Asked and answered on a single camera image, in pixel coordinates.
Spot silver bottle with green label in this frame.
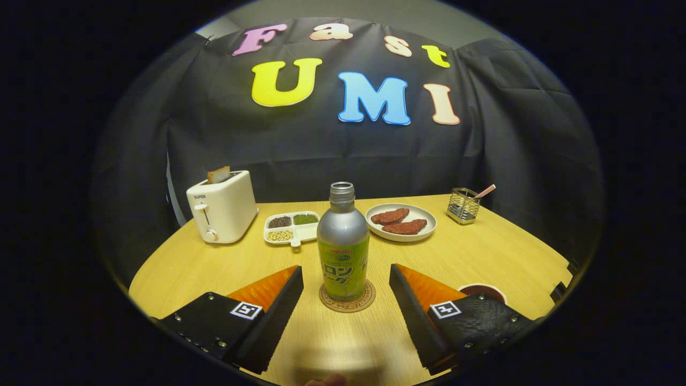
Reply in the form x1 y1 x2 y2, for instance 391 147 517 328
316 181 370 302

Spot round wooden coaster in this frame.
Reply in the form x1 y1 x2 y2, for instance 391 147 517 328
319 279 377 314

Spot wire mesh holder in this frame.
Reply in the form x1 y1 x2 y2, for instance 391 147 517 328
446 188 481 225

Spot cream cup with wooden handle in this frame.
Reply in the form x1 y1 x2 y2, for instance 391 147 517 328
458 283 507 305

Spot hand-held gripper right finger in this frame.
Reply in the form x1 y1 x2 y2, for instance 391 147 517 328
389 263 536 376

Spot brown meat piece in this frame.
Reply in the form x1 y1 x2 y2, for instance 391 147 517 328
382 219 428 235
371 208 410 225

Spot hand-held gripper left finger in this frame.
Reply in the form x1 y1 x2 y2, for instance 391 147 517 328
159 265 304 375

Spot white toaster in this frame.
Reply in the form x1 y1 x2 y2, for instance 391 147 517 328
186 170 259 244

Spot wooden table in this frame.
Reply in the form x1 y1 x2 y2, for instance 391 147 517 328
129 194 574 386

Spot white divided dish with beans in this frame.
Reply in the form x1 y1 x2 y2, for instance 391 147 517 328
263 211 321 248

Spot white round plate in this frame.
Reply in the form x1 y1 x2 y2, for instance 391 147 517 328
366 203 437 242

